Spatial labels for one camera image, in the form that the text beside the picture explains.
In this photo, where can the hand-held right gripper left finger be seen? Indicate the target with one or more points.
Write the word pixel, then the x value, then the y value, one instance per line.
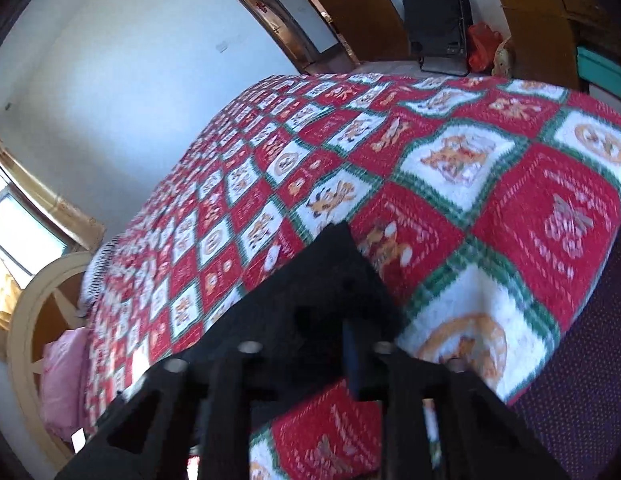
pixel 228 410

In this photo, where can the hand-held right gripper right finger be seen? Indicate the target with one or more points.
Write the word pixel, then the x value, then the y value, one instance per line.
pixel 358 365

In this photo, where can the black pants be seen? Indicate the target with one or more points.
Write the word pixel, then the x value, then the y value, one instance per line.
pixel 315 300

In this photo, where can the pink pillow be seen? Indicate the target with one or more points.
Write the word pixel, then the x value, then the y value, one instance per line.
pixel 65 385

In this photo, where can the striped grey pillow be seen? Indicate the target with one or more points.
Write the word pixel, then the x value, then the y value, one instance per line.
pixel 93 275

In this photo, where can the red checked printed blanket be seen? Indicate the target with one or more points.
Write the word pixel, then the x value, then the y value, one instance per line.
pixel 490 210

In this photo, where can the cream wooden headboard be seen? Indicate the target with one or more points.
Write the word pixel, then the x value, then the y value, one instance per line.
pixel 20 340

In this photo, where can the yellow curtain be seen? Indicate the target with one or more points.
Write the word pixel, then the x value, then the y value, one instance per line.
pixel 50 200
pixel 0 305

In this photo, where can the window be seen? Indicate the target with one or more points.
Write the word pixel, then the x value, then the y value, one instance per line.
pixel 20 240

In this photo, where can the red plastic bag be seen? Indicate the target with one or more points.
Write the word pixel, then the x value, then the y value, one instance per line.
pixel 480 47

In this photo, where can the cream patterned bag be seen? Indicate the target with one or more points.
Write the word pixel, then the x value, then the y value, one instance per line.
pixel 504 57

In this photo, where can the dark hallway door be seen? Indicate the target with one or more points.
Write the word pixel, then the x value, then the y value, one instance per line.
pixel 285 30

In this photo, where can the brown wooden door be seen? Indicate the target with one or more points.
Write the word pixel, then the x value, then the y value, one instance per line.
pixel 360 10

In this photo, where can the black suitcase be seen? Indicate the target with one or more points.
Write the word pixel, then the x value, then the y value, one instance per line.
pixel 430 10

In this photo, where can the red paper door decoration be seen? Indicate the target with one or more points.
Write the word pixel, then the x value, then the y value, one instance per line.
pixel 263 8

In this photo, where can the teal storage box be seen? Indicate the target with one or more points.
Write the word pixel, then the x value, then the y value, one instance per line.
pixel 605 70

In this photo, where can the wooden wardrobe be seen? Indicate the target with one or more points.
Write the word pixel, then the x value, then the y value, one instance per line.
pixel 535 20

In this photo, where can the white wall switch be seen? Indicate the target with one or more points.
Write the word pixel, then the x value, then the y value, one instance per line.
pixel 222 47

